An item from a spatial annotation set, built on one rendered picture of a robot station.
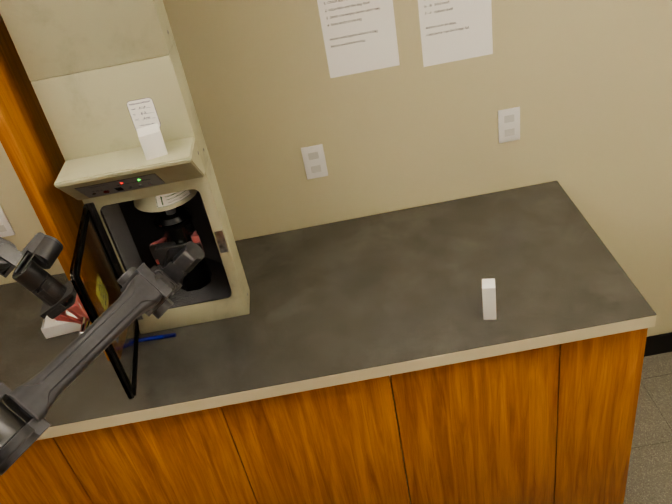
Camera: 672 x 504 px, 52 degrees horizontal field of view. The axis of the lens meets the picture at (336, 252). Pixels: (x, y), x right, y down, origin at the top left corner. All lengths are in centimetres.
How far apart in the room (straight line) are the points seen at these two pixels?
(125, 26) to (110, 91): 16
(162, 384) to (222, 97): 85
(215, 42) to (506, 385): 125
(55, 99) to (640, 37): 166
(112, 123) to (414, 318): 91
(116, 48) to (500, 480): 162
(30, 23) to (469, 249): 130
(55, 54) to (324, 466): 129
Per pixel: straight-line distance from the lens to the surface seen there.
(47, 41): 168
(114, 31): 164
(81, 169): 171
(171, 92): 167
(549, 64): 226
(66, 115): 174
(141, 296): 129
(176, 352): 196
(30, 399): 119
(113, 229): 190
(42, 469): 212
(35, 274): 168
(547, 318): 186
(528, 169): 239
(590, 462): 231
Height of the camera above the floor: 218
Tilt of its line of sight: 35 degrees down
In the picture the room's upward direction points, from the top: 11 degrees counter-clockwise
